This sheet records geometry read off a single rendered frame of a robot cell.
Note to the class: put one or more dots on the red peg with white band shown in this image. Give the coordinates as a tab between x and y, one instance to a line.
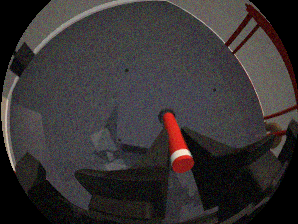
182	159

